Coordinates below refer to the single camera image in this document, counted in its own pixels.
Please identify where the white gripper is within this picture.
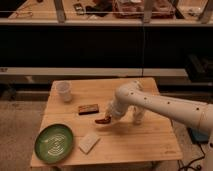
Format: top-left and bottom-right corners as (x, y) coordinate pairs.
(104, 101), (126, 124)

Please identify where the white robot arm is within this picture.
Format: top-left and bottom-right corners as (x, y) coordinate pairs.
(106, 81), (213, 171)

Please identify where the green ceramic bowl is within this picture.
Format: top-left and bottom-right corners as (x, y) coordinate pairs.
(34, 124), (74, 164)

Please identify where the brown rectangular box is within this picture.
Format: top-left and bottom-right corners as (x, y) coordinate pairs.
(78, 104), (99, 115)

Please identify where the white figurine bottle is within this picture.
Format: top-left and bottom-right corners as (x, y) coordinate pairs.
(132, 107), (145, 125)

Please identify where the white rectangular sponge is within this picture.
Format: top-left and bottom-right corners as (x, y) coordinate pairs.
(78, 132), (100, 154)

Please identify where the wooden table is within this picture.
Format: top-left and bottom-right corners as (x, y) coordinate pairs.
(30, 77), (184, 168)

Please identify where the clear plastic cup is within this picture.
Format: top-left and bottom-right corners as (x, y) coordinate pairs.
(56, 81), (72, 102)

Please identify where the red basket on shelf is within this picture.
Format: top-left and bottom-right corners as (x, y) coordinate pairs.
(112, 0), (175, 19)

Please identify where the dark object on shelf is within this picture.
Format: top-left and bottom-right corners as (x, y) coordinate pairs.
(73, 3), (85, 15)

